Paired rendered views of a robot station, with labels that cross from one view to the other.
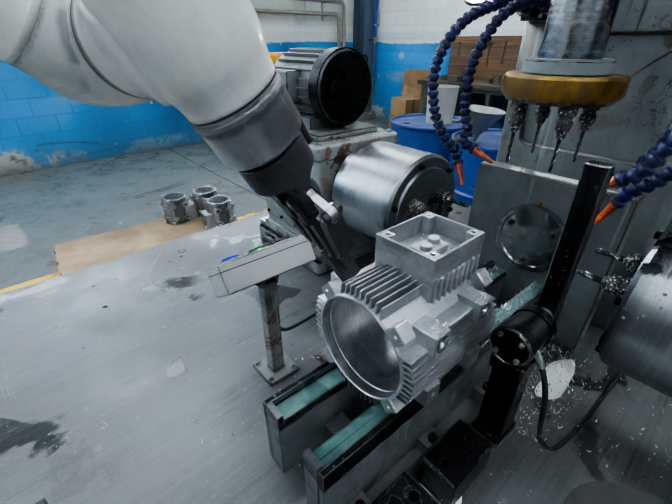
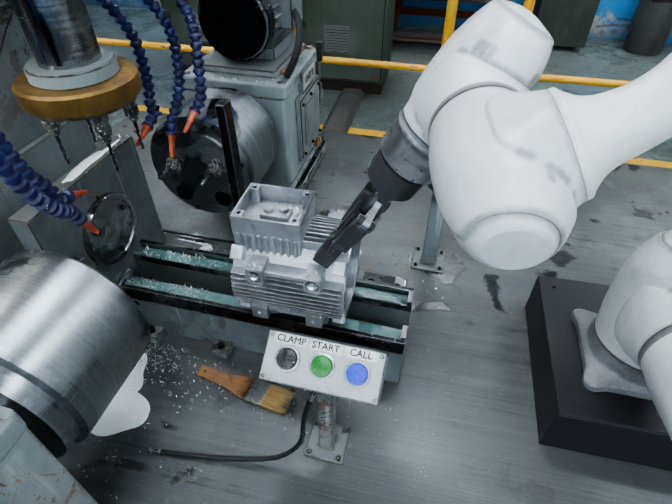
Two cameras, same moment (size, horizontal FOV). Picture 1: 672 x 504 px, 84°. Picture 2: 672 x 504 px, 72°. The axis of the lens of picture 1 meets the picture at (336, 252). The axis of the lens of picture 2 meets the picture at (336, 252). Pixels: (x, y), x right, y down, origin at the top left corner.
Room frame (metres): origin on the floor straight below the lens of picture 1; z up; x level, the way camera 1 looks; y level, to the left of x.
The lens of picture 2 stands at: (0.75, 0.44, 1.61)
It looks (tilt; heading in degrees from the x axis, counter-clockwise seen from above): 42 degrees down; 234
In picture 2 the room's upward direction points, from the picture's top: straight up
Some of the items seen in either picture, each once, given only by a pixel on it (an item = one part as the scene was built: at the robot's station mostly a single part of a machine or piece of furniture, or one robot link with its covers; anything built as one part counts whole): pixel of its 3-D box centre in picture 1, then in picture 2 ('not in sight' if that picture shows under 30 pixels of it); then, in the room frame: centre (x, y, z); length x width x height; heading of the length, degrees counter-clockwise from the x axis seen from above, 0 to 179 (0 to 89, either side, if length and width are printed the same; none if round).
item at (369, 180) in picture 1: (379, 192); (15, 380); (0.91, -0.11, 1.04); 0.37 x 0.25 x 0.25; 40
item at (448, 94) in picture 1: (439, 104); not in sight; (2.79, -0.73, 0.99); 0.24 x 0.22 x 0.24; 41
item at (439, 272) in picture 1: (427, 254); (275, 219); (0.47, -0.13, 1.11); 0.12 x 0.11 x 0.07; 131
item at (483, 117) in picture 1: (479, 130); not in sight; (2.19, -0.82, 0.93); 0.25 x 0.24 x 0.25; 131
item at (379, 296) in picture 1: (404, 316); (300, 262); (0.44, -0.10, 1.01); 0.20 x 0.19 x 0.19; 131
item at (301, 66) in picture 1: (303, 129); not in sight; (1.10, 0.09, 1.16); 0.33 x 0.26 x 0.42; 40
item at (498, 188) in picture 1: (537, 247); (93, 239); (0.74, -0.46, 0.97); 0.30 x 0.11 x 0.34; 40
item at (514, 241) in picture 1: (528, 239); (113, 229); (0.70, -0.41, 1.01); 0.15 x 0.02 x 0.15; 40
